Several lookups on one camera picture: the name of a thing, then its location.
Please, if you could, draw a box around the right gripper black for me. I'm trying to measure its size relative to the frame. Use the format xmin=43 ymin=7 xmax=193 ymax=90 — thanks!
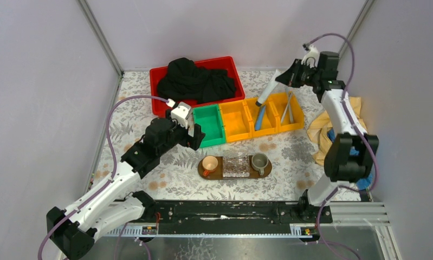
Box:
xmin=275 ymin=60 xmax=321 ymax=89

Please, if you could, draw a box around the white toothpaste tube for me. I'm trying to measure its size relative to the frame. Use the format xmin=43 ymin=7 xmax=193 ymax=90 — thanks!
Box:
xmin=255 ymin=69 xmax=281 ymax=107

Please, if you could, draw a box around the orange cup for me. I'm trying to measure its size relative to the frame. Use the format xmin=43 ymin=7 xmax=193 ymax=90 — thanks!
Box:
xmin=202 ymin=155 xmax=218 ymax=177

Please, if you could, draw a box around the blue toothpaste tube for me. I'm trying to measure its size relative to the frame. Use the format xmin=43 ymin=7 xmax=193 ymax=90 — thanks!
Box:
xmin=255 ymin=104 xmax=266 ymax=131

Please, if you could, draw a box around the clear textured glass holder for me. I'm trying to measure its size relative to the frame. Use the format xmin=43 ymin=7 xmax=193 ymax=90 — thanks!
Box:
xmin=222 ymin=155 xmax=250 ymax=179

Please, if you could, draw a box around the grey cup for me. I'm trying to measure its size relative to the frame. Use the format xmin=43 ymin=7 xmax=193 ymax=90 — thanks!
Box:
xmin=251 ymin=153 xmax=269 ymax=176

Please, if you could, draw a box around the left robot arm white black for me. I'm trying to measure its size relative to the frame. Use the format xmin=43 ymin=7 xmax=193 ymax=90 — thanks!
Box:
xmin=46 ymin=118 xmax=205 ymax=259

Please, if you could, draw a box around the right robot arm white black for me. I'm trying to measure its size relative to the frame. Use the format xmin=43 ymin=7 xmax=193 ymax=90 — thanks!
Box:
xmin=275 ymin=48 xmax=379 ymax=223

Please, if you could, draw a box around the brown wooden oval tray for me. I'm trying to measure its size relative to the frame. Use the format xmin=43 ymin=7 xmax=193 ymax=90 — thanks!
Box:
xmin=197 ymin=155 xmax=273 ymax=180

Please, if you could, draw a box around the yellow bin with toothpaste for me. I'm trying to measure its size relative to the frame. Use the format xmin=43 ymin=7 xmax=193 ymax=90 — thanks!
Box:
xmin=245 ymin=98 xmax=279 ymax=138

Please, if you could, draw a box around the green plastic bin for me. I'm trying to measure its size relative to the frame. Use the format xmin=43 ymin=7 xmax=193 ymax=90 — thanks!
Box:
xmin=193 ymin=105 xmax=226 ymax=148

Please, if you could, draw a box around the red plastic bin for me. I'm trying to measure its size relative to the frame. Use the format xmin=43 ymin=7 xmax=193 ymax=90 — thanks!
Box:
xmin=150 ymin=56 xmax=245 ymax=108

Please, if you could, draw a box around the yellow cloth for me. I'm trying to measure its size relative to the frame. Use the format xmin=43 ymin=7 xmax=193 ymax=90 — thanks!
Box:
xmin=306 ymin=96 xmax=367 ymax=166

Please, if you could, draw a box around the black cloth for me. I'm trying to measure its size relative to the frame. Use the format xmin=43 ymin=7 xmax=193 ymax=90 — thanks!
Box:
xmin=157 ymin=57 xmax=236 ymax=104

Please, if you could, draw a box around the blue cloth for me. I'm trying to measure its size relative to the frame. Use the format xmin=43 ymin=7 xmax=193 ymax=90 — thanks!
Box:
xmin=324 ymin=129 xmax=374 ymax=190

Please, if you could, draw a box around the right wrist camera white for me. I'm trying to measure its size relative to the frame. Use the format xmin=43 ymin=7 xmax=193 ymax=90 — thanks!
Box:
xmin=301 ymin=43 xmax=320 ymax=68

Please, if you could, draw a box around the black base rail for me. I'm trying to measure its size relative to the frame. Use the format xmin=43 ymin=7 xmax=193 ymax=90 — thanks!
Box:
xmin=133 ymin=200 xmax=333 ymax=236

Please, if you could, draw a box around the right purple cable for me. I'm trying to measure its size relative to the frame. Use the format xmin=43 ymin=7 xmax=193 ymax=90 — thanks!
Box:
xmin=304 ymin=32 xmax=380 ymax=260

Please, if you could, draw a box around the purple cable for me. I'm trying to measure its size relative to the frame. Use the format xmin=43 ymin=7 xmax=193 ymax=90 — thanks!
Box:
xmin=304 ymin=32 xmax=380 ymax=260
xmin=37 ymin=95 xmax=172 ymax=260

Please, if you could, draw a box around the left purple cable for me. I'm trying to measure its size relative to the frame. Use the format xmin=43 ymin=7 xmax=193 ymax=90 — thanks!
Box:
xmin=37 ymin=95 xmax=172 ymax=260

